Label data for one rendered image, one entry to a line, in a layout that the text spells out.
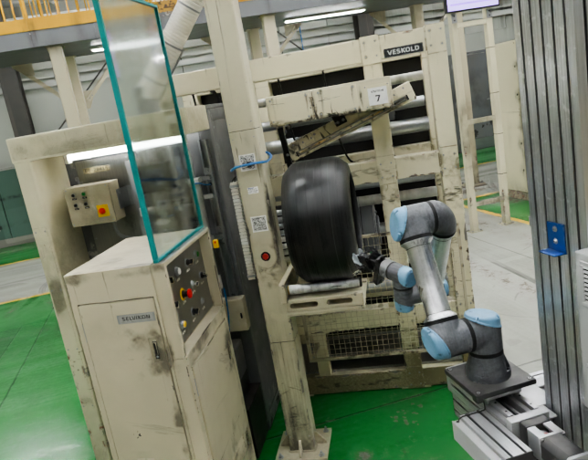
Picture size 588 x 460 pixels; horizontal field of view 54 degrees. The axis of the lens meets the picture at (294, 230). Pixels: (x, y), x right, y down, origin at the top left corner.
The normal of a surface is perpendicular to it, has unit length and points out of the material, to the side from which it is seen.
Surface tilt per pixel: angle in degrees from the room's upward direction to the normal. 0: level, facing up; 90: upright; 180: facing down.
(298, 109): 90
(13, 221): 90
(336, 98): 90
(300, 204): 63
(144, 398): 90
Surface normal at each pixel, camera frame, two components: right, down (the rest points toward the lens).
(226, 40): -0.14, 0.24
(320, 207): -0.20, -0.15
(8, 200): 0.23, 0.18
